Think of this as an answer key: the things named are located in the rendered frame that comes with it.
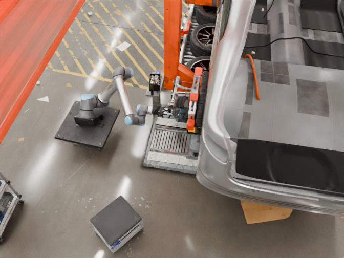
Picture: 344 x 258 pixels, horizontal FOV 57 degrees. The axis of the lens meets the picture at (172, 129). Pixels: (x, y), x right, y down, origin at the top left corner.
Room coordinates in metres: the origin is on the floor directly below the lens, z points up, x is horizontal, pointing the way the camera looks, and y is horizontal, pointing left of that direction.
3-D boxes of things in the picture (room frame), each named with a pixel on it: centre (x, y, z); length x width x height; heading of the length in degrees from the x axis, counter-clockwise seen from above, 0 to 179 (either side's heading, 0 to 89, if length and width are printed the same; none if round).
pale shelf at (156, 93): (2.92, 0.23, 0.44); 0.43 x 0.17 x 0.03; 172
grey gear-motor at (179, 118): (2.59, -0.22, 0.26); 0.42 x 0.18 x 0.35; 82
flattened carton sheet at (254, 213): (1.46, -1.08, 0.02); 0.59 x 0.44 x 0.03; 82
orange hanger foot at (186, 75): (2.78, -0.31, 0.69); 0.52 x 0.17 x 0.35; 82
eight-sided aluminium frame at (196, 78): (2.27, -0.22, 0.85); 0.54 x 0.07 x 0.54; 172
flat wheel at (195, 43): (3.87, -0.56, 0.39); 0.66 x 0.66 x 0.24
